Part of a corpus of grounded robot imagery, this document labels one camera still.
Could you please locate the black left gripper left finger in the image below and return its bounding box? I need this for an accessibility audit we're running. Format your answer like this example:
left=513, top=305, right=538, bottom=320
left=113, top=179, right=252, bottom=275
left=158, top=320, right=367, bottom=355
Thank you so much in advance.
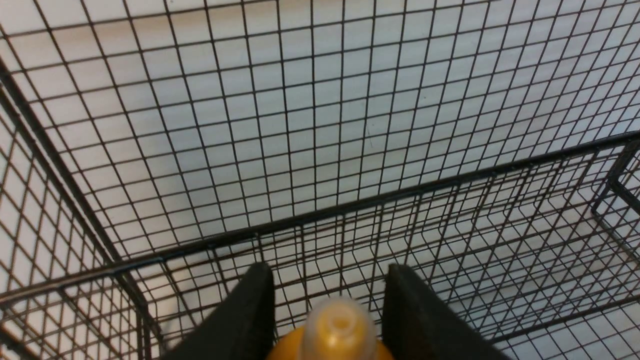
left=161, top=262, right=275, bottom=360

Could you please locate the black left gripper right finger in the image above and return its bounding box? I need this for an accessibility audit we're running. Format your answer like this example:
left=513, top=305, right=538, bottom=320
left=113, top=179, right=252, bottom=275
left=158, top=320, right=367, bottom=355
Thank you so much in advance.
left=382, top=264, right=508, bottom=360

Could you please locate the red sauce bottle yellow cap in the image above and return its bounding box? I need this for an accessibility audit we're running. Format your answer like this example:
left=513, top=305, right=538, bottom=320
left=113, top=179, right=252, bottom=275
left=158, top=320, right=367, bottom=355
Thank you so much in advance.
left=266, top=297, right=394, bottom=360

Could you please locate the black wire mesh shelf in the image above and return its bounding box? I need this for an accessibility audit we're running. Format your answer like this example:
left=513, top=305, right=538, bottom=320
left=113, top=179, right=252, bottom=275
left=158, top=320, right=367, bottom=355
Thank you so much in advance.
left=1, top=0, right=639, bottom=360

